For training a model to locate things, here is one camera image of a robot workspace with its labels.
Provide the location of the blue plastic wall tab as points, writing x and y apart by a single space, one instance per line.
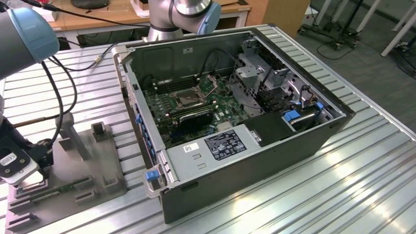
138 119

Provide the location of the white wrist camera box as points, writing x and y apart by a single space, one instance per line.
16 170

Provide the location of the red patterned bag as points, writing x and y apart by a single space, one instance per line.
42 2

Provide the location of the green RAM stick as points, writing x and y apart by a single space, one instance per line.
48 196

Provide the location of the CPU socket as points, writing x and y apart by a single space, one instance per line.
188 100

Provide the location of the black RAM slot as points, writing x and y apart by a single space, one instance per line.
188 114
175 81
182 111
179 87

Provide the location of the black rolling stand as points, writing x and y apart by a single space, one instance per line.
338 36

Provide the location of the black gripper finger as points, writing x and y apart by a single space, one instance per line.
46 158

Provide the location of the wooden cabinet side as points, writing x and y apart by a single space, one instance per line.
286 17

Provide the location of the white open carton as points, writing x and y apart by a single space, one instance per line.
142 8

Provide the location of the black round object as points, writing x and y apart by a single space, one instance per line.
90 3

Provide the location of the silver power supply unit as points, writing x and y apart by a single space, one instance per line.
195 161

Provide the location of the grey metal drive cage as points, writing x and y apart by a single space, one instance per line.
250 73

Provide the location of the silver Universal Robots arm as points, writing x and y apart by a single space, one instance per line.
26 34

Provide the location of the open black PC case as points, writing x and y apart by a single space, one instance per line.
243 182

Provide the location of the blue case latch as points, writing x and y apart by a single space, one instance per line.
151 176

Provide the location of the black plastic duct cover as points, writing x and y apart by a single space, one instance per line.
270 129

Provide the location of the grey parts rack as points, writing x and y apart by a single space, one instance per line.
98 158

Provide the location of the white table legs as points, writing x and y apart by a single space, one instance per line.
395 34

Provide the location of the green motherboard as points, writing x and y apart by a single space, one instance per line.
227 102

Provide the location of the small blue plastic clip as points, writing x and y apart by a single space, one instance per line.
318 106

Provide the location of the silver metal tube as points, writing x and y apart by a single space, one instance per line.
304 118

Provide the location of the silver CPU chip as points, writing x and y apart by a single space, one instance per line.
32 187

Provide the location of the wooden desk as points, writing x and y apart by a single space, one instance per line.
114 12

